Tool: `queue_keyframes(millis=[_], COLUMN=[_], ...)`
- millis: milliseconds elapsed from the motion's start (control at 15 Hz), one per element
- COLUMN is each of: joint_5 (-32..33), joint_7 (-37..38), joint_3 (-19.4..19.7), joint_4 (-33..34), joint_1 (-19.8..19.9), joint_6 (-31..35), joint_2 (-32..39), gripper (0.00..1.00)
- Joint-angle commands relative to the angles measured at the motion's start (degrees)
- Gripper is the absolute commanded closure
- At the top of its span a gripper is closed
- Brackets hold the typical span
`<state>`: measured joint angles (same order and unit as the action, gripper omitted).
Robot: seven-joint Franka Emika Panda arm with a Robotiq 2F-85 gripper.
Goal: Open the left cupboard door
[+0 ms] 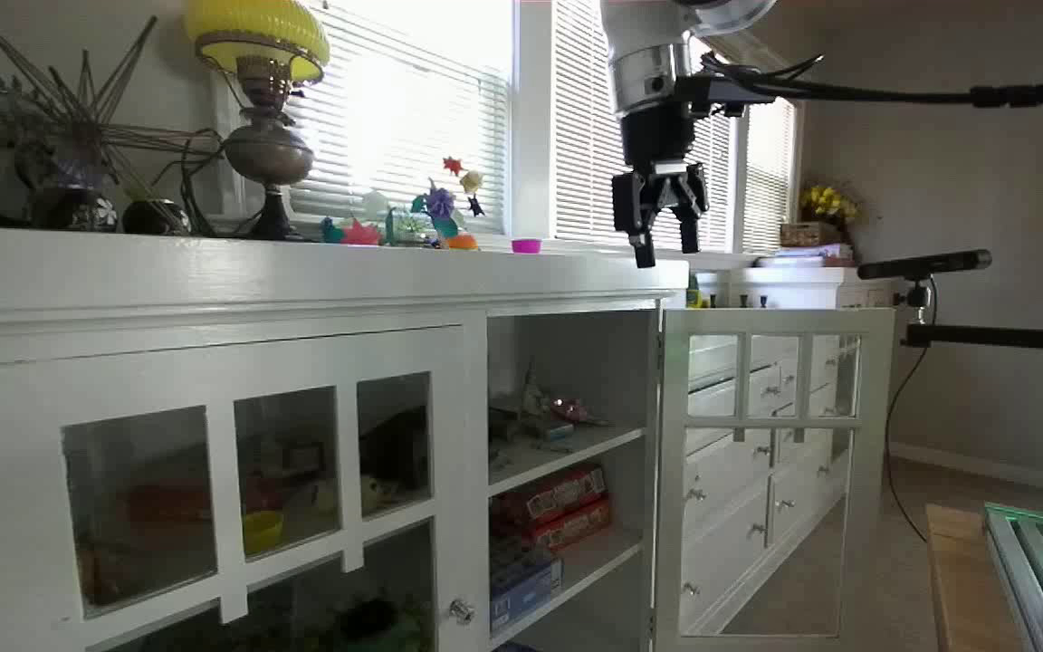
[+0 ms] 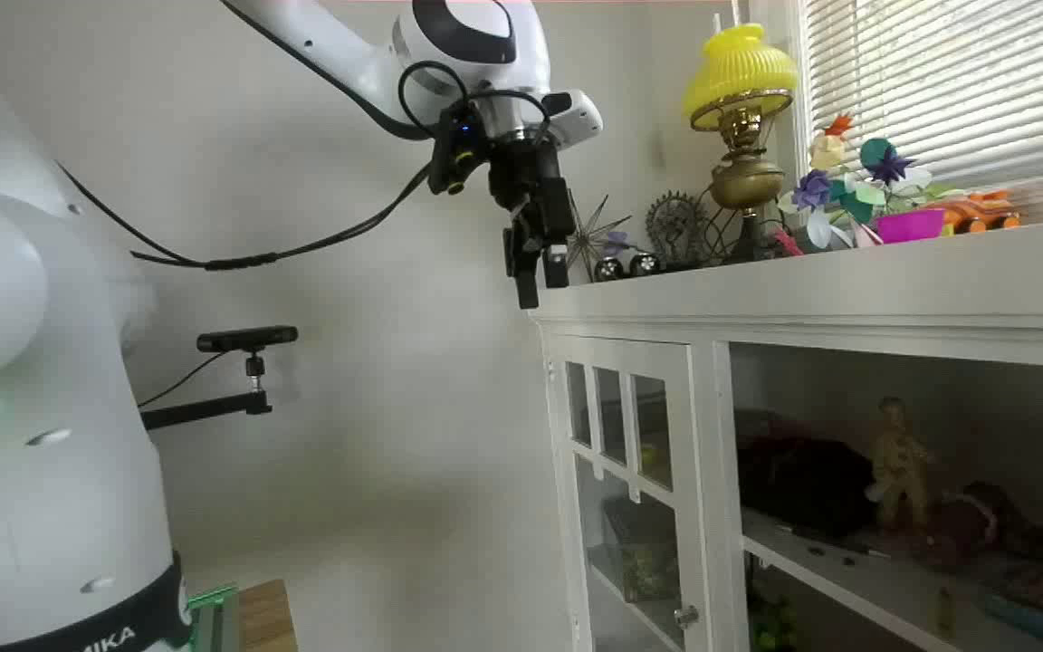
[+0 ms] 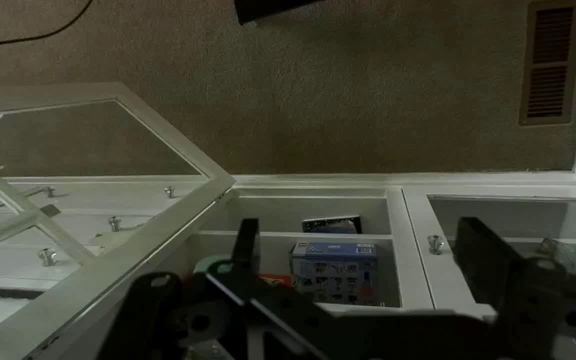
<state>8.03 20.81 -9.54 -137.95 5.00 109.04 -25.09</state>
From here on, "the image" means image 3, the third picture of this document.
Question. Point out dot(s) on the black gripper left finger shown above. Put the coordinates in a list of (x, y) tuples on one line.
[(169, 321)]

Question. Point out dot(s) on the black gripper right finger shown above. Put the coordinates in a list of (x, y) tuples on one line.
[(540, 307)]

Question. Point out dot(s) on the white built-in cupboard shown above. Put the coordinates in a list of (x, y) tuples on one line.
[(368, 182)]

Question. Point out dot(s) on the red game box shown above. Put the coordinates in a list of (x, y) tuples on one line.
[(277, 281)]

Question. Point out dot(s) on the white drawer cabinet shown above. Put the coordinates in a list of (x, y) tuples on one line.
[(100, 200)]

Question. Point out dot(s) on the blue game box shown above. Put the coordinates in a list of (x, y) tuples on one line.
[(334, 272)]

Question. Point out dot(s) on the dark game box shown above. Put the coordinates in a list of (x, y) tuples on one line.
[(330, 225)]

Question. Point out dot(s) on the brown wall vent grille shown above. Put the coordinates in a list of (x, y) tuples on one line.
[(549, 66)]

